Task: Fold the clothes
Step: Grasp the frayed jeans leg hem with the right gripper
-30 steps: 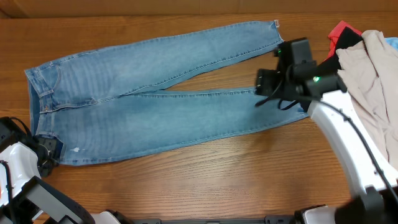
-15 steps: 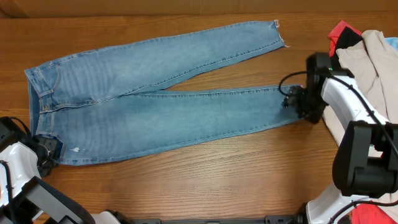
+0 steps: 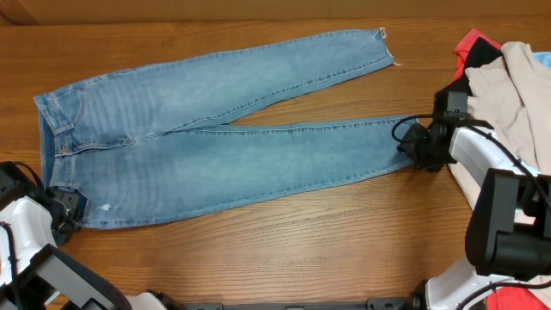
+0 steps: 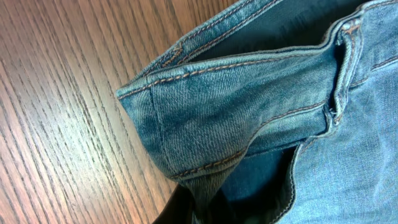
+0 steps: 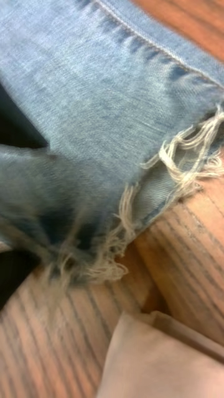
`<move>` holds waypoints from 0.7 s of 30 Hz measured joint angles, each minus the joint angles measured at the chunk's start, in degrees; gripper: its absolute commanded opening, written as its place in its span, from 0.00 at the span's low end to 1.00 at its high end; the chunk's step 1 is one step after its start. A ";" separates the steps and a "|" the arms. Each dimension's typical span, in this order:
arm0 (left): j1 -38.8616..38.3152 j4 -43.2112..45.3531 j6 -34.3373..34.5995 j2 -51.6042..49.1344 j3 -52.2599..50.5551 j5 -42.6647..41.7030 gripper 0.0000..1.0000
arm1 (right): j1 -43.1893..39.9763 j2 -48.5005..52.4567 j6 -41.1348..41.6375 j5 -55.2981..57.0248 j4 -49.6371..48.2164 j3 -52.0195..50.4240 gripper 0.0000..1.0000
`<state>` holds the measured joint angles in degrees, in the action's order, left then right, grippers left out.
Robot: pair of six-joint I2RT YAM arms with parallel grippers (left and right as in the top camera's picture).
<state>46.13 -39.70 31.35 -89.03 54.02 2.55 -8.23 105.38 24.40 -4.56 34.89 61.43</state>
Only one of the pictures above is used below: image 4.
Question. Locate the blue denim jeans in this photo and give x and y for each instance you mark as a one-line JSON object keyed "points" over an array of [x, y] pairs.
{"points": [[278, 112]]}

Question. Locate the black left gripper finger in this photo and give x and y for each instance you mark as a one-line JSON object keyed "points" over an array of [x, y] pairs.
{"points": [[179, 208]]}

